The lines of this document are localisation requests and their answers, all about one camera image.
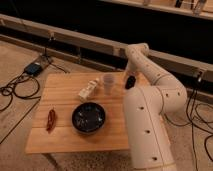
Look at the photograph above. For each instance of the red chili pepper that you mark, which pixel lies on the red chili pepper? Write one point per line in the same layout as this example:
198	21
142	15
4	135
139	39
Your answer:
51	120

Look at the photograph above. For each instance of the wooden folding table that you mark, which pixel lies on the wooden folding table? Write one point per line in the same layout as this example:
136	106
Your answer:
61	94

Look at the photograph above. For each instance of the black power adapter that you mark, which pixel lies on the black power adapter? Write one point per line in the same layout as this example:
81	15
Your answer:
33	69

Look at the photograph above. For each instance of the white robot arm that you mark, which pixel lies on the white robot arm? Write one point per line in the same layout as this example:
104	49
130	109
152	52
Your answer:
143	105

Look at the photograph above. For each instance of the black bowl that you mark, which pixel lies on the black bowl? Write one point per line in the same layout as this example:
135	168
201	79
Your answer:
88	117

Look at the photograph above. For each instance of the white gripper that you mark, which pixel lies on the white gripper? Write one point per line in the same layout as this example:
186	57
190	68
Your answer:
130	70

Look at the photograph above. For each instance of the black eraser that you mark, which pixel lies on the black eraser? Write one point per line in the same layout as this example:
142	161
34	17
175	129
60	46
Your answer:
130	82

